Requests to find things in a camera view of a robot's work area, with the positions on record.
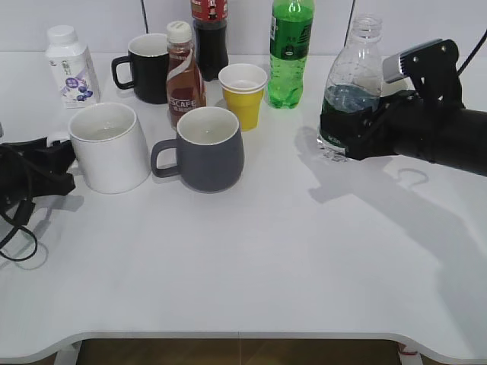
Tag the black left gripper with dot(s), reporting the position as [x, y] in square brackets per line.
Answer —
[33, 169]

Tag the black ceramic mug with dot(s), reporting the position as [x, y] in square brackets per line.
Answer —
[148, 59]

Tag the white ceramic mug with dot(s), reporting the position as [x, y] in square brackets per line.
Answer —
[110, 147]

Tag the clear plastic water bottle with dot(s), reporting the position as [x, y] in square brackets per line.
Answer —
[354, 83]

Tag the yellow paper cup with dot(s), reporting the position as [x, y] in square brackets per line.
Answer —
[243, 90]

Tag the green soda bottle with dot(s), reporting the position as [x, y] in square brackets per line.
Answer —
[291, 26]

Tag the white table leg frame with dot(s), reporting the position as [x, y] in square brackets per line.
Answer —
[68, 355]

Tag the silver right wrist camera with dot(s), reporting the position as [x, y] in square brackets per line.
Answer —
[432, 69]

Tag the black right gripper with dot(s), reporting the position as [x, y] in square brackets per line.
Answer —
[404, 125]

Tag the dark grey ceramic mug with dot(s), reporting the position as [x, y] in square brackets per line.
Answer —
[209, 150]

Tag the white blueberry yogurt bottle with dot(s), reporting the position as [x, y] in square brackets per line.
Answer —
[72, 67]

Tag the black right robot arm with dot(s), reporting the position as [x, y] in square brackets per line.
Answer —
[475, 161]

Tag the brown Nescafe coffee bottle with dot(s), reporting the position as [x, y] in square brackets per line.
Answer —
[185, 85]

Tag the dark cola bottle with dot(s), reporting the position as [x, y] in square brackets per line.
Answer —
[210, 24]

